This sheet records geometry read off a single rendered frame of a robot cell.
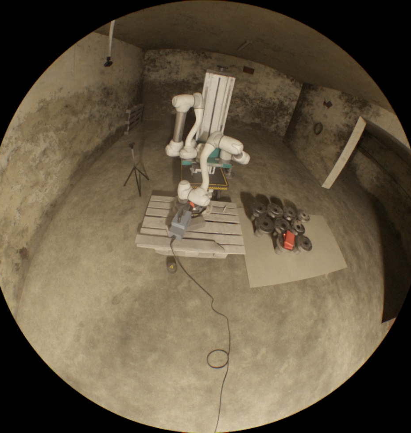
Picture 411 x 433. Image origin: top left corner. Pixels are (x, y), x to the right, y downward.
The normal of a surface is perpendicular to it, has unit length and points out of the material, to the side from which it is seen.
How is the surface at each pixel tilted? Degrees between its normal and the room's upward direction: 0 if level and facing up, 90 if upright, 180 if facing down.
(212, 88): 90
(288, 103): 90
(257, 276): 0
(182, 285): 0
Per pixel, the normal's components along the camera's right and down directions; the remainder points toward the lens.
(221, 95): 0.12, 0.76
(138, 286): 0.15, -0.65
